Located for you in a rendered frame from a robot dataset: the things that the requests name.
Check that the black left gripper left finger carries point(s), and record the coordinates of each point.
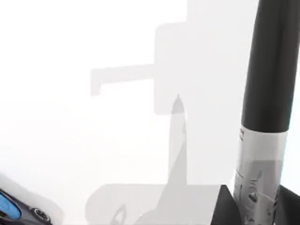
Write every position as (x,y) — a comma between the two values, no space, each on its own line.
(225,211)

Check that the white black and blue device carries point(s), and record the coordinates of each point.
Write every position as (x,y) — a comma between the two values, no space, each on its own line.
(14,208)

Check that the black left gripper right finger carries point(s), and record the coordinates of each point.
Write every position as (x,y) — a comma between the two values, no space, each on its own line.
(289,208)

